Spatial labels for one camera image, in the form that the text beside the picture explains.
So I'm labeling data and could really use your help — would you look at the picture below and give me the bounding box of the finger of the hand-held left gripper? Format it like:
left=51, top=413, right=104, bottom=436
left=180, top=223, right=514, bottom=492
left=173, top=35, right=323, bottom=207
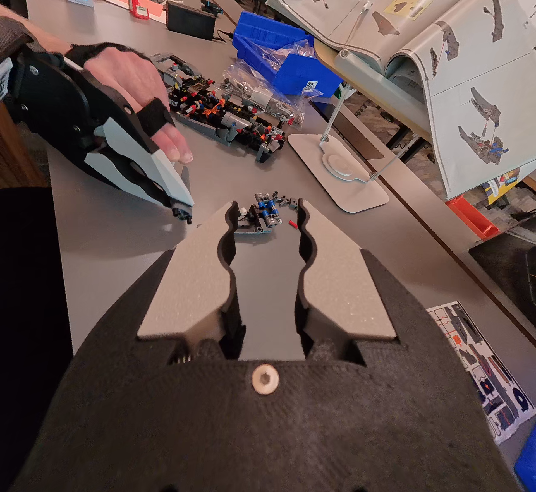
left=95, top=118, right=195, bottom=208
left=85, top=152, right=173, bottom=208

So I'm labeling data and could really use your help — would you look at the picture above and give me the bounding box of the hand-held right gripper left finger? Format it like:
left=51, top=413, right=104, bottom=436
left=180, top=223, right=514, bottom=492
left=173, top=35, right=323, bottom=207
left=137, top=201, right=239, bottom=352

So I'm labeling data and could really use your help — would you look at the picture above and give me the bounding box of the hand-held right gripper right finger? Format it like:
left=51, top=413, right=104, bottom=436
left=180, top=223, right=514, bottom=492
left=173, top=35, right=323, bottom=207
left=297, top=198, right=398, bottom=349

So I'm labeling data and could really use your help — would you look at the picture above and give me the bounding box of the dark grey tapered lego panel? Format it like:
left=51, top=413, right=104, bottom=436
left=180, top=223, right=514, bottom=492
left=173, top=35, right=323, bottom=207
left=171, top=163, right=194, bottom=225

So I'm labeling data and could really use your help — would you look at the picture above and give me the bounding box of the grey blue lego wing assembly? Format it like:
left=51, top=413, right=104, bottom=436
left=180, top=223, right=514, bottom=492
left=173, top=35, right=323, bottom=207
left=234, top=192, right=281, bottom=236

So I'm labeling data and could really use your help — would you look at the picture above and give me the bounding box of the lego instruction booklet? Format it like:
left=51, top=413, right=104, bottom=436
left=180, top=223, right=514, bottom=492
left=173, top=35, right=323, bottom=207
left=265, top=0, right=536, bottom=201

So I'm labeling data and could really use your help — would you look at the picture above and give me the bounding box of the person's left forearm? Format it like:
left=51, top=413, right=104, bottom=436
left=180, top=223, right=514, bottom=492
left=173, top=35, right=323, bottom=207
left=0, top=4, right=73, bottom=59

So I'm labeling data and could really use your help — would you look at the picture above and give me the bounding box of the large black grey lego model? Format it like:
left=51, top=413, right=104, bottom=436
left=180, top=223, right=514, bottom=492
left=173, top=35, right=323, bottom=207
left=150, top=52, right=288, bottom=164

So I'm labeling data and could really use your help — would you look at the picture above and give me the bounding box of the clear bag of lego parts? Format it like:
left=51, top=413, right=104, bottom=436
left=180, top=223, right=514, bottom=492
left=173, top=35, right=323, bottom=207
left=221, top=57, right=324, bottom=129

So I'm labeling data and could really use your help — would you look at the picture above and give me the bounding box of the lego sticker sheet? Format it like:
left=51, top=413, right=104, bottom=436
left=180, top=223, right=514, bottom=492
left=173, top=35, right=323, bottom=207
left=426, top=300, right=536, bottom=446

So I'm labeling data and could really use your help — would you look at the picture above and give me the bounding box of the person's left hand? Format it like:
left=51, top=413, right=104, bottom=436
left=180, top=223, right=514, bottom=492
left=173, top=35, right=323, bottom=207
left=84, top=48, right=194, bottom=165

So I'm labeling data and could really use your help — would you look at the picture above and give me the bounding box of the cluster of dark grey pieces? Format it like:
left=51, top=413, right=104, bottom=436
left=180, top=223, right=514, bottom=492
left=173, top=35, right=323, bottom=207
left=272, top=190, right=300, bottom=212

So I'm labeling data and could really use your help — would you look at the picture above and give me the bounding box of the white metal stand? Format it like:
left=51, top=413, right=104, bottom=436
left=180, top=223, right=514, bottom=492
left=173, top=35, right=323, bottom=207
left=286, top=0, right=424, bottom=214

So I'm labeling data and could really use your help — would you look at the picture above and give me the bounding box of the pink paper sheet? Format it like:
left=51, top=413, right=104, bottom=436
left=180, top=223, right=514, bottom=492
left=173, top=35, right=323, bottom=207
left=101, top=0, right=166, bottom=24

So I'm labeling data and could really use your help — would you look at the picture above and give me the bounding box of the black box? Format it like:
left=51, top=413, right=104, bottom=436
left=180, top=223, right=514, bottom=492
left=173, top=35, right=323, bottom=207
left=166, top=0, right=217, bottom=42

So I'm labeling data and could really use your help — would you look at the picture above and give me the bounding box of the clear plastic bag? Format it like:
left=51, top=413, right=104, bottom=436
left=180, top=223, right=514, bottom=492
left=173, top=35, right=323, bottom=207
left=289, top=38, right=316, bottom=60

